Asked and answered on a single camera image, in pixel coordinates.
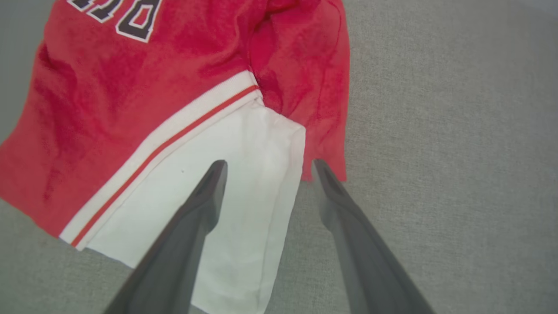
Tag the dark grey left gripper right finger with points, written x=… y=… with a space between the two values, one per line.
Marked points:
x=366 y=261

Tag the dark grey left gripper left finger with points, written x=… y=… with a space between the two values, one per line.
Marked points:
x=174 y=253

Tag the red basketball jersey number 23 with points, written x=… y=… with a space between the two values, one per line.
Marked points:
x=109 y=87

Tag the grey fabric sofa cushion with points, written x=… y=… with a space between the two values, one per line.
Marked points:
x=436 y=131

